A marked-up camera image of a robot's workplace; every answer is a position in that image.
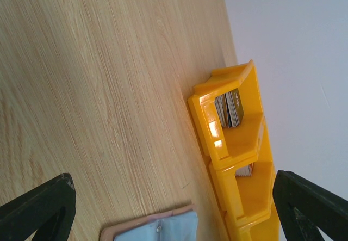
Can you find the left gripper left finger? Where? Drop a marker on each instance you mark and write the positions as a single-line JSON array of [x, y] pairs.
[[47, 212]]

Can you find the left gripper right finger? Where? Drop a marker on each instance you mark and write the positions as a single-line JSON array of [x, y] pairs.
[[305, 209]]

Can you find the pink card holder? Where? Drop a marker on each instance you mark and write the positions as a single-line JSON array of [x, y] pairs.
[[177, 224]]

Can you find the red card stack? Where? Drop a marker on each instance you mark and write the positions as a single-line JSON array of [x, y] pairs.
[[245, 171]]

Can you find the black card stack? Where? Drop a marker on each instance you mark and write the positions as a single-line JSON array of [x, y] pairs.
[[229, 109]]

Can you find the yellow bin middle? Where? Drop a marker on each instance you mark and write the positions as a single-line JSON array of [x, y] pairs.
[[247, 200]]

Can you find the yellow bin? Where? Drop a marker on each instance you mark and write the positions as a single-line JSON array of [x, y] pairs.
[[228, 146], [247, 200], [267, 230]]

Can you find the yellow bin right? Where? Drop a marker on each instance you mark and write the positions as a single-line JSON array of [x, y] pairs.
[[267, 230]]

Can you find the yellow bin left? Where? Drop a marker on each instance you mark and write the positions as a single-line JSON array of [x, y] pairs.
[[228, 146]]

